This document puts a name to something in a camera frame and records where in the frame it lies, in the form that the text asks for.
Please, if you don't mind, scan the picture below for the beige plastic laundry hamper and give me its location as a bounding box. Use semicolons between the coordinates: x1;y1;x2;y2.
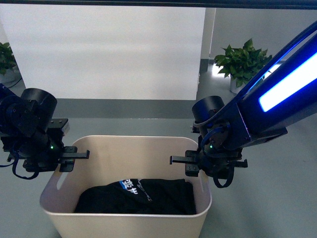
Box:
40;135;212;238

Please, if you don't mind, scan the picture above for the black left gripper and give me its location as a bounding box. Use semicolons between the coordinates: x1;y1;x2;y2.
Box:
0;119;90;173

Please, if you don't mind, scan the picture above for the dark horizontal hanger bar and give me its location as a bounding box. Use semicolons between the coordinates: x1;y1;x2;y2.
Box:
1;0;317;10

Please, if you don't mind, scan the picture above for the left potted green plant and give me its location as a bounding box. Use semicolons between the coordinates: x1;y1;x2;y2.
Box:
0;42;21;84

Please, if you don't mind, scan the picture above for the right potted green plant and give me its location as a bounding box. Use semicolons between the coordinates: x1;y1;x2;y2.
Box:
214;39;272;94

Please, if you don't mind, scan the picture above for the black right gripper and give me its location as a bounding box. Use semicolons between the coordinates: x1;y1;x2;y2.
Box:
169;132;248;188

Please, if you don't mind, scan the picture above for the potted green plant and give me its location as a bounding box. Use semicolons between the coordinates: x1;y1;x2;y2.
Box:
214;39;272;94
0;42;21;84

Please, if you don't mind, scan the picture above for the black printed t-shirt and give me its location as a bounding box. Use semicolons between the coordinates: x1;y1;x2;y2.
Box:
74;178;196;215

